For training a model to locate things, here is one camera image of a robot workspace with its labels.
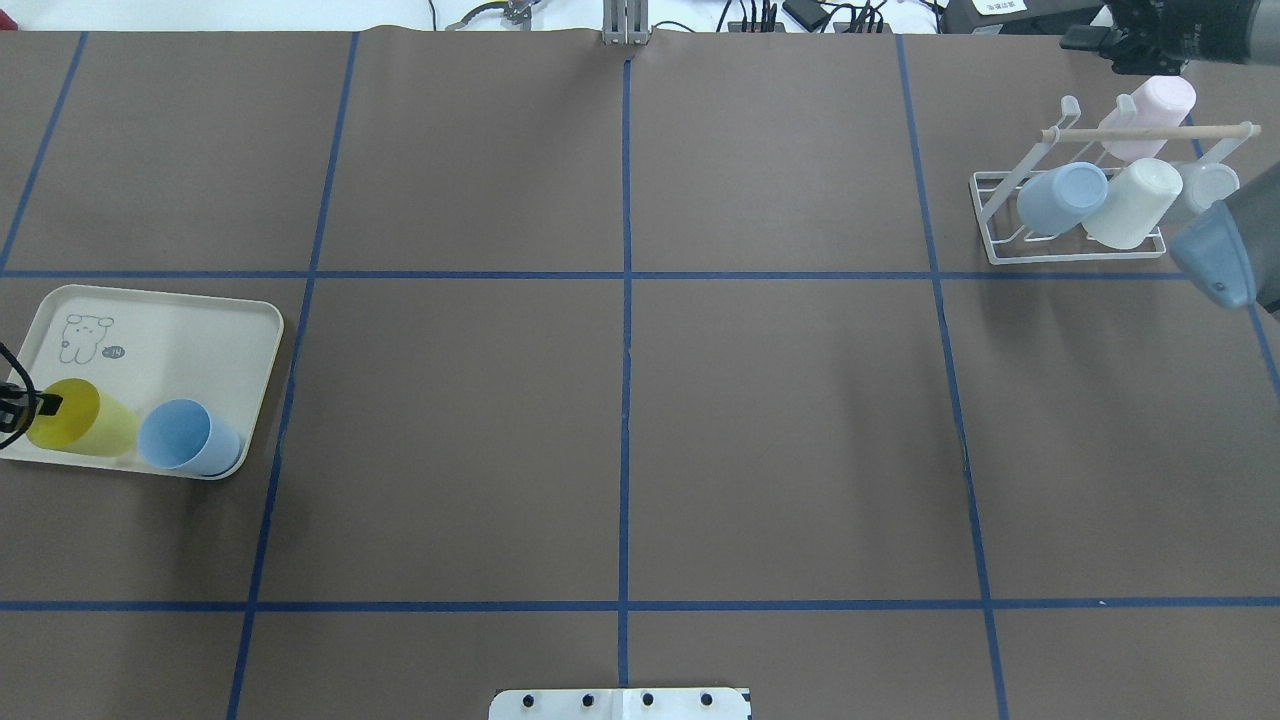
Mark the yellow plastic cup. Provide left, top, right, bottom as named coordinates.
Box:
left=26, top=378, right=140, bottom=457

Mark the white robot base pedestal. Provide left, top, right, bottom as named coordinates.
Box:
left=488, top=687, right=753, bottom=719

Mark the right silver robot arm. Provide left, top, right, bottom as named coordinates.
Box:
left=1060, top=1, right=1279, bottom=316

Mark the white wire cup rack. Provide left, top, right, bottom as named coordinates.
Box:
left=968, top=92, right=1261, bottom=266

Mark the pale green plastic cup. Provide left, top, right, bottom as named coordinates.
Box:
left=1082, top=158, right=1184, bottom=250

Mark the aluminium frame post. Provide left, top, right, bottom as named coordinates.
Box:
left=602, top=0, right=652, bottom=46

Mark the blue cup near base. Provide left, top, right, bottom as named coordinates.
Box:
left=136, top=398, right=242, bottom=478

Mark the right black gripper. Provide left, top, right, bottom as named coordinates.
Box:
left=1060, top=1, right=1251, bottom=76

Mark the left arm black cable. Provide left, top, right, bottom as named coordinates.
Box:
left=0, top=342, right=37, bottom=451

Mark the white ikea cup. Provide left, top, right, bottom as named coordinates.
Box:
left=1170, top=161, right=1242, bottom=222

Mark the pink plastic cup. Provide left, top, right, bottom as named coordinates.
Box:
left=1100, top=76, right=1198, bottom=163

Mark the grabber reach tool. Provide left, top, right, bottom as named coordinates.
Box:
left=442, top=1, right=541, bottom=32

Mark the blue cup corner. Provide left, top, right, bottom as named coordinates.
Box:
left=1016, top=161, right=1108, bottom=236

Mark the cream plastic tray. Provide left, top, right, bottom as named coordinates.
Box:
left=3, top=284, right=284, bottom=480

